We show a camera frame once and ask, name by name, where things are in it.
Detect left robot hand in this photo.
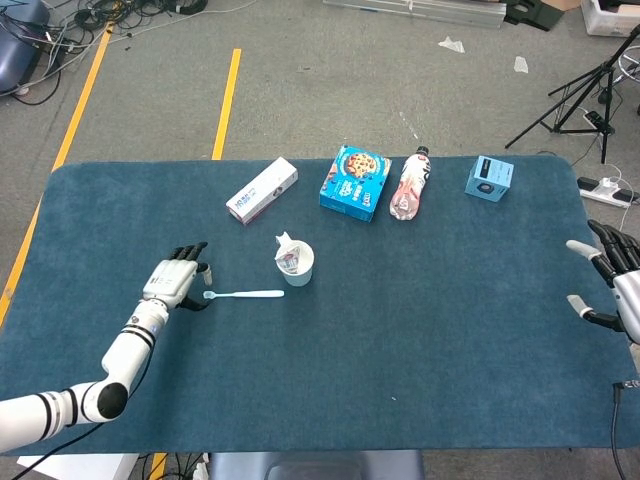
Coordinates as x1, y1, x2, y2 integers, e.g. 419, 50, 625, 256
141, 241, 214, 312

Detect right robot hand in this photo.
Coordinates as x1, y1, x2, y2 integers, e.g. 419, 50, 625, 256
564, 218, 640, 346

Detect light blue toothbrush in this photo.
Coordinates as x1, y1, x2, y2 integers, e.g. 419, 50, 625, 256
202, 288, 286, 302

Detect white patterned toothpaste tube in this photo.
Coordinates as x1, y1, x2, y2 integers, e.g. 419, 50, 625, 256
276, 243, 304, 274

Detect pale blue plastic cup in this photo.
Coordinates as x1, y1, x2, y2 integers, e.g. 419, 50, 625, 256
274, 230, 316, 288

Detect white toothpaste carton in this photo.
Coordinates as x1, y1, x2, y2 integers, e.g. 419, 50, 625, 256
225, 156, 300, 227

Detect white power strip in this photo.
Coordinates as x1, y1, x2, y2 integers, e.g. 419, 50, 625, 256
578, 174, 634, 209

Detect light blue speaker box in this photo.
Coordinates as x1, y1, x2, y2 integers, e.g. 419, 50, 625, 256
464, 154, 516, 204

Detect white box under table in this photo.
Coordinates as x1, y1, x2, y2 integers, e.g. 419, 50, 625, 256
17, 452, 139, 480

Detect blue cookie box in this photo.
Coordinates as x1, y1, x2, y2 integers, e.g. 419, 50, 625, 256
318, 144, 393, 224

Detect black tripod stand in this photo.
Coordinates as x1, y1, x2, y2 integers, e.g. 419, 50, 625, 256
504, 24, 640, 165

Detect blue felt table mat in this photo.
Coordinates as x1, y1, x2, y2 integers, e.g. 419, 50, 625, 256
0, 154, 621, 457

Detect pink label drink bottle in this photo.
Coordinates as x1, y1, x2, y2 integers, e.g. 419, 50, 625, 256
389, 145, 432, 222

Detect dark blue machine base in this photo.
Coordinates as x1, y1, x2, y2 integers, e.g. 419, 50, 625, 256
0, 0, 51, 96

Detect white storage crate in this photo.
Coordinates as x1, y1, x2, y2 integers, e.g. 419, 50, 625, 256
579, 0, 640, 38

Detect white coiled cable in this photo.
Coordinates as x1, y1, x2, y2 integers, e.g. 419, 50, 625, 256
607, 164, 640, 291

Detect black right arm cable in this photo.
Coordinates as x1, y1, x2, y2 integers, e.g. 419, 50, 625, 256
609, 379, 640, 480

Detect black floor cable tangle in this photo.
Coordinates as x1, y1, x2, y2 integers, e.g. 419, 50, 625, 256
9, 0, 209, 106

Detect black bracket plates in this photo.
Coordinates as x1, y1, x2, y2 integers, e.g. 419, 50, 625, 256
504, 0, 566, 32

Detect aluminium profile rail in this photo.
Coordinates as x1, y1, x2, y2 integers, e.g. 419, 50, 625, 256
322, 0, 506, 30

